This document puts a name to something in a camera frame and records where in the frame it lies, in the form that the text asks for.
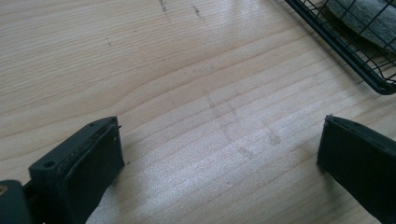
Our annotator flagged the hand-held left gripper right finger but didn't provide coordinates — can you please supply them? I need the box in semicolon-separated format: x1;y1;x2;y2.
316;114;396;224

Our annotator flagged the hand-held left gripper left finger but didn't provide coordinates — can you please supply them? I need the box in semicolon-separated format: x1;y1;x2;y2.
28;116;126;224

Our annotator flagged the black wire basket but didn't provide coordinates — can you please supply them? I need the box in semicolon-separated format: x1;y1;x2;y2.
284;0;396;96

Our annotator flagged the green and yellow sponge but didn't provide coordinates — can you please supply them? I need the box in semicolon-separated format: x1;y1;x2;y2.
324;0;396;52

